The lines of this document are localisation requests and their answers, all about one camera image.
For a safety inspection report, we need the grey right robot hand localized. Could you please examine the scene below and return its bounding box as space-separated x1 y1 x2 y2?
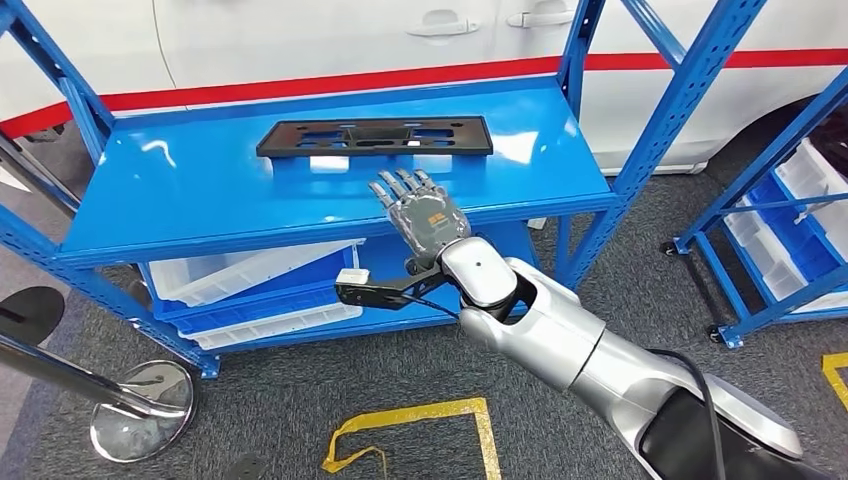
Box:
368 168 473 263

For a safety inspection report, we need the long black plastic part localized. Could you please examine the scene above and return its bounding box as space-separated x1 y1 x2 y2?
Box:
256 115 495 159

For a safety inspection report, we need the blue metal shelf rack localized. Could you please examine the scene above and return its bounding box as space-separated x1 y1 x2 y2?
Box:
0 0 770 380

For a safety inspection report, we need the blue wheeled shelf rack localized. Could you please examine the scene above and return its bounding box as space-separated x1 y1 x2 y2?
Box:
662 66 848 350

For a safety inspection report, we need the blue plastic bin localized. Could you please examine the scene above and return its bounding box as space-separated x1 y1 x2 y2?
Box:
747 173 844 283
153 246 364 336

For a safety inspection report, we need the yellow floor tape square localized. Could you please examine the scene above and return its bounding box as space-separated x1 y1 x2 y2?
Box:
322 397 503 480
821 352 848 413

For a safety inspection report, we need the white car with red stripe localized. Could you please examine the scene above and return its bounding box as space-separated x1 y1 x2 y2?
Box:
0 0 848 180

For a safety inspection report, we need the chrome base stanchion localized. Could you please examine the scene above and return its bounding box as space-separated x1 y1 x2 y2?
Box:
0 331 197 464

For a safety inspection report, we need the dark capped stanchion pole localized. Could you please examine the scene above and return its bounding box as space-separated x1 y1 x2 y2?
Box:
0 129 82 219

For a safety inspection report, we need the black base stanchion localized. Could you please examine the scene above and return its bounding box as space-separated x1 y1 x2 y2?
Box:
0 286 66 347

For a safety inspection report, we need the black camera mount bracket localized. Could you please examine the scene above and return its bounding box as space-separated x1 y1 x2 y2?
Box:
334 261 458 314

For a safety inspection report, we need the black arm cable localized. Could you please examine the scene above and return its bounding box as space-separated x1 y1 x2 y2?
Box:
645 349 730 480

